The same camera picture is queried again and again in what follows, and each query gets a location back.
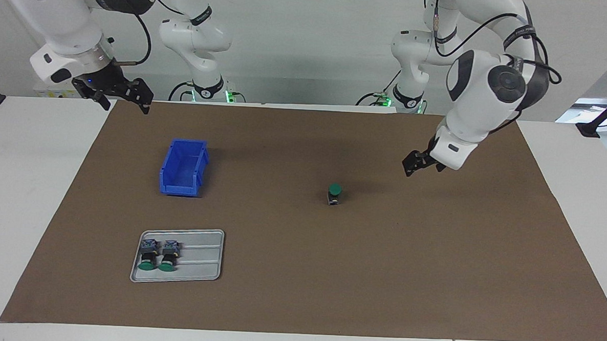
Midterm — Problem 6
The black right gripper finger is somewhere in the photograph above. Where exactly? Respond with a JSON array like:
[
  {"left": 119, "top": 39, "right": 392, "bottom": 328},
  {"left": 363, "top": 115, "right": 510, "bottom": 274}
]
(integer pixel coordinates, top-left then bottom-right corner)
[
  {"left": 124, "top": 77, "right": 155, "bottom": 116},
  {"left": 82, "top": 88, "right": 112, "bottom": 112}
]

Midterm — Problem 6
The white cardboard box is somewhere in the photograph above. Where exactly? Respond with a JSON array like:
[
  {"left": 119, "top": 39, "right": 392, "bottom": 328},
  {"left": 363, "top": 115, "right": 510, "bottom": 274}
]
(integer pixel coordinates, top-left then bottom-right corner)
[{"left": 33, "top": 77, "right": 80, "bottom": 100}]

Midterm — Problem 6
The blue plastic storage bin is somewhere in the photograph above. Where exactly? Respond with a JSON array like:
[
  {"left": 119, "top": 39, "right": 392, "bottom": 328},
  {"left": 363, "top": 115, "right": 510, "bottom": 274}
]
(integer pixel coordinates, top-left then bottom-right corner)
[{"left": 159, "top": 138, "right": 211, "bottom": 198}]

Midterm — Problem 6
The brown table mat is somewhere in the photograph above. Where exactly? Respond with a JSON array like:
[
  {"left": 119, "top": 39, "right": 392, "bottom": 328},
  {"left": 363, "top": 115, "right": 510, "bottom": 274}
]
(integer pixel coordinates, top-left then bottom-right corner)
[{"left": 0, "top": 95, "right": 607, "bottom": 341}]

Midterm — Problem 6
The black angled stand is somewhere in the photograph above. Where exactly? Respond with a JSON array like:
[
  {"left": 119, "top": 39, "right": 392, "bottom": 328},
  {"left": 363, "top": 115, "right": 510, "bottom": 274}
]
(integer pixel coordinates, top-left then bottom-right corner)
[{"left": 575, "top": 82, "right": 607, "bottom": 139}]

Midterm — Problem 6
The white background workbench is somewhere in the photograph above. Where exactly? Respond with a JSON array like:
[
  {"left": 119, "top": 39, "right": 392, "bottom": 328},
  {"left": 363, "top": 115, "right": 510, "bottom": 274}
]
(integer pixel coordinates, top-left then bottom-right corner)
[{"left": 555, "top": 96, "right": 607, "bottom": 139}]

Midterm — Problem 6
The grey metal tray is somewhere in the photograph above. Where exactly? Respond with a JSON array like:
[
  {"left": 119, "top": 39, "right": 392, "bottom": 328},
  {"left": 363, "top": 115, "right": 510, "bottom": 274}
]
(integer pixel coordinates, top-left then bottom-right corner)
[{"left": 129, "top": 226, "right": 226, "bottom": 287}]

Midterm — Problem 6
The black right base cable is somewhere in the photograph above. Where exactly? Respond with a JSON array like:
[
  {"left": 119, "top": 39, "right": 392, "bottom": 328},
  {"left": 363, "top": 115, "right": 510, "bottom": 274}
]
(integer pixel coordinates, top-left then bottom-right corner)
[{"left": 168, "top": 80, "right": 195, "bottom": 103}]

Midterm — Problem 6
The black base cable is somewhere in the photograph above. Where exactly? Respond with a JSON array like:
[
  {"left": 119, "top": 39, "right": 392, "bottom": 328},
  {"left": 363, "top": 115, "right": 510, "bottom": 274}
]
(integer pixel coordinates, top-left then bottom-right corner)
[
  {"left": 168, "top": 80, "right": 195, "bottom": 103},
  {"left": 356, "top": 68, "right": 402, "bottom": 108}
]

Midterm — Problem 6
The black left base cable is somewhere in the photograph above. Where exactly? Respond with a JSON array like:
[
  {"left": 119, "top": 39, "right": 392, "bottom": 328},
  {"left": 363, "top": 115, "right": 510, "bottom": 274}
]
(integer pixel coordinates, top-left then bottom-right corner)
[{"left": 356, "top": 68, "right": 402, "bottom": 108}]

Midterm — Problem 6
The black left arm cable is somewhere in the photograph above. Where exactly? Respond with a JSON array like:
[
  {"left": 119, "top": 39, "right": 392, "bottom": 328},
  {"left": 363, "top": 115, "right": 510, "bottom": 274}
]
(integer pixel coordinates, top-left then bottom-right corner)
[{"left": 421, "top": 0, "right": 567, "bottom": 86}]

